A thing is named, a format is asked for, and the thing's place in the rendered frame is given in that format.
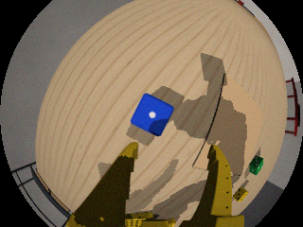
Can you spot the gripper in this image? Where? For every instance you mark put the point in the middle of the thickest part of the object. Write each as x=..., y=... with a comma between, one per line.
x=106, y=204

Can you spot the blue die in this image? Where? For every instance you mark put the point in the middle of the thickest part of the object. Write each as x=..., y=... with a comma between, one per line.
x=152, y=114

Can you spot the green die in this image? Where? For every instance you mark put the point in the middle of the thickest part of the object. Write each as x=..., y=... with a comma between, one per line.
x=256, y=165

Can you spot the yellow die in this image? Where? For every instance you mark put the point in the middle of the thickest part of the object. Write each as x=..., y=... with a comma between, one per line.
x=240, y=194

